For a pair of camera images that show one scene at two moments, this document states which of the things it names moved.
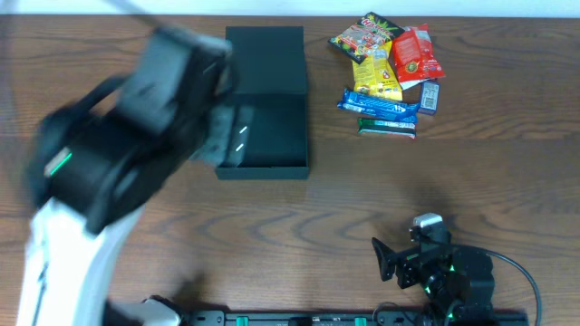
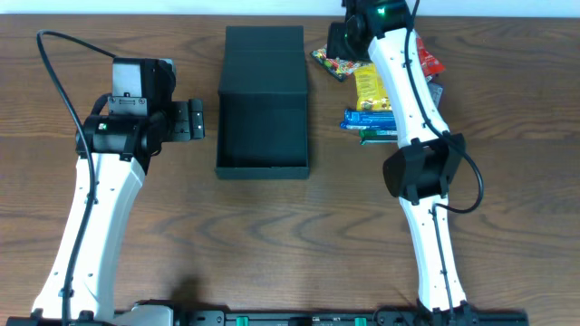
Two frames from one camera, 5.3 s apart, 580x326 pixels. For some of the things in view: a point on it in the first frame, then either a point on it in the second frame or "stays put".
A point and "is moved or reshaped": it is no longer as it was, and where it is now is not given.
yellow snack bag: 374,76 stays put
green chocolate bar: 368,125 to 378,137
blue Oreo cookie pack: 378,106 to 370,119
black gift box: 270,75 stays put
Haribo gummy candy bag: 366,37 is moved or reshaped
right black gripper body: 409,267 to 338,42
